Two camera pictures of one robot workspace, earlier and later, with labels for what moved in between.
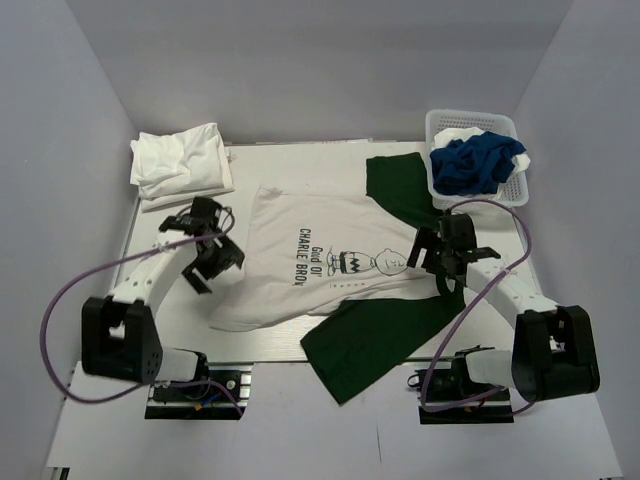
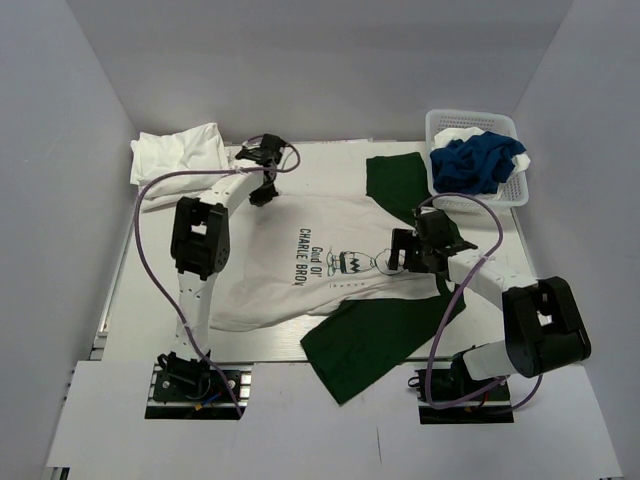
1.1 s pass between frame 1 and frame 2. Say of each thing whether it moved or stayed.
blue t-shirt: stayed
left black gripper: moved
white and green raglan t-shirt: stayed
